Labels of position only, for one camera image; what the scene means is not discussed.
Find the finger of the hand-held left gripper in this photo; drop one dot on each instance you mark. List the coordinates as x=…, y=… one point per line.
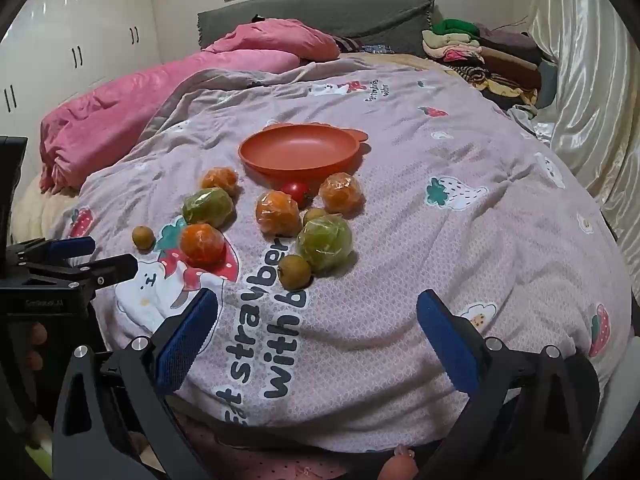
x=75, y=246
x=117, y=266

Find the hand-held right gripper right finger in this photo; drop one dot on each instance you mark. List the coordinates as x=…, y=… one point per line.
x=450, y=345

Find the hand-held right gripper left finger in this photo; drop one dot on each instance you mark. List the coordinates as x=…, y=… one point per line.
x=187, y=345

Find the small tan longan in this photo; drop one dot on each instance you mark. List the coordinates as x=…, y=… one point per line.
x=313, y=214
x=295, y=271
x=144, y=236

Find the plastic-wrapped orange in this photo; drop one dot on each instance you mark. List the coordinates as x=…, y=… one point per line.
x=341, y=192
x=202, y=244
x=277, y=212
x=220, y=180

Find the plastic-wrapped green citrus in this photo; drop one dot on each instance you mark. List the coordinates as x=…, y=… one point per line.
x=207, y=206
x=325, y=241

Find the red tomato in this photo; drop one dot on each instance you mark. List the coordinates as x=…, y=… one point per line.
x=296, y=191

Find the orange plastic plate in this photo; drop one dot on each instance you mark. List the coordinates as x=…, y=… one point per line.
x=295, y=152

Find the person's left hand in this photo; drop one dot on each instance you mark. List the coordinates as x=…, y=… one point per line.
x=36, y=335

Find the cream fleece bed sheet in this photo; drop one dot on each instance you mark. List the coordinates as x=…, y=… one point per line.
x=30, y=210

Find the strawberry printed pink blanket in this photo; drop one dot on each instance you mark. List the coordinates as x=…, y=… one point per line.
x=400, y=260

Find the pink quilt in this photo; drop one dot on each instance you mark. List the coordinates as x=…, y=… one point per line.
x=125, y=105

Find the white wardrobe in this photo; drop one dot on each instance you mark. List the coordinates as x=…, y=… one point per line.
x=75, y=35

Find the pile of folded clothes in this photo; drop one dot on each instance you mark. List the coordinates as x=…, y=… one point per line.
x=480, y=60

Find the cream satin curtain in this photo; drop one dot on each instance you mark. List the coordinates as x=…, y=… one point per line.
x=590, y=85

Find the grey cushion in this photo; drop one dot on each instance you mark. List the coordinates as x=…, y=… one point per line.
x=325, y=15

